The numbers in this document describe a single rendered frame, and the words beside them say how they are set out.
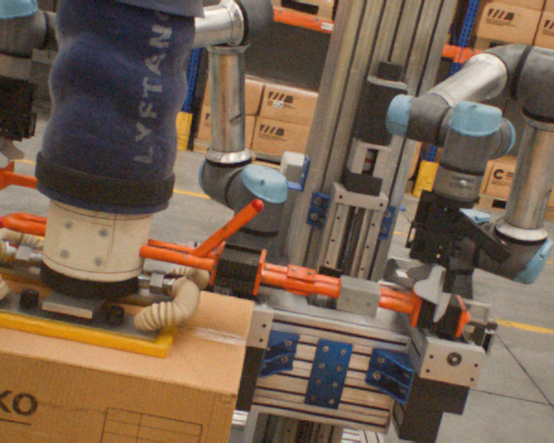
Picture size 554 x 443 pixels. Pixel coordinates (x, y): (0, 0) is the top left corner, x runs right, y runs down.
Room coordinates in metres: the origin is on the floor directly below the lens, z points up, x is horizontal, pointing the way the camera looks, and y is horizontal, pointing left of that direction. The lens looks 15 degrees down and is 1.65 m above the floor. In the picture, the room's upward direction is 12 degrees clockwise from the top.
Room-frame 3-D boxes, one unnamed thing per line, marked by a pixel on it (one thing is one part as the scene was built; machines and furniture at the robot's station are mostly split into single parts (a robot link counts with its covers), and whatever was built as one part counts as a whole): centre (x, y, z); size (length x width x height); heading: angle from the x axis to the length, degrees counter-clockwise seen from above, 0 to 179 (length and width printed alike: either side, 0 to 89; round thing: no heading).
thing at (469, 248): (1.90, -0.44, 1.20); 0.13 x 0.12 x 0.14; 62
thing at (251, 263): (1.31, 0.05, 1.20); 0.10 x 0.08 x 0.06; 0
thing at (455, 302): (1.30, -0.30, 1.20); 0.08 x 0.07 x 0.05; 90
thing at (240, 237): (1.85, 0.05, 1.09); 0.15 x 0.15 x 0.10
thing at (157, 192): (1.31, 0.30, 1.32); 0.23 x 0.23 x 0.04
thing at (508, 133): (1.41, -0.31, 1.50); 0.11 x 0.11 x 0.08; 62
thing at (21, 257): (1.31, 0.30, 1.14); 0.34 x 0.25 x 0.06; 90
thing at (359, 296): (1.31, -0.16, 1.20); 0.07 x 0.07 x 0.04; 0
